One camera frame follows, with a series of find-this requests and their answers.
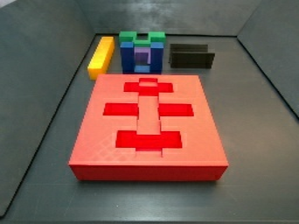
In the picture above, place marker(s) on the blue U-shaped block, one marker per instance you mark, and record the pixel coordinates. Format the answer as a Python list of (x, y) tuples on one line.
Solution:
[(128, 62)]

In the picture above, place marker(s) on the purple U-shaped block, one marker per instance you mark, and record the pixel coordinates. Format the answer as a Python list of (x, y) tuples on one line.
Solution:
[(141, 55)]

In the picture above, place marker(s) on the red insertion board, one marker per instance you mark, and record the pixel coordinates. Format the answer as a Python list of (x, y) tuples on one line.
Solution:
[(148, 131)]

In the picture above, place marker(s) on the yellow long block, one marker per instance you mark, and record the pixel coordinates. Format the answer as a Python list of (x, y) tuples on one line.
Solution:
[(97, 65)]

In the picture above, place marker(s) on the black angle fixture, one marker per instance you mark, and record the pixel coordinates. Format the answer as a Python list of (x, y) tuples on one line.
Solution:
[(189, 56)]

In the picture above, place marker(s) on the green stepped block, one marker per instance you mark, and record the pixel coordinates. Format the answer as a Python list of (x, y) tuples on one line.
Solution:
[(153, 37)]

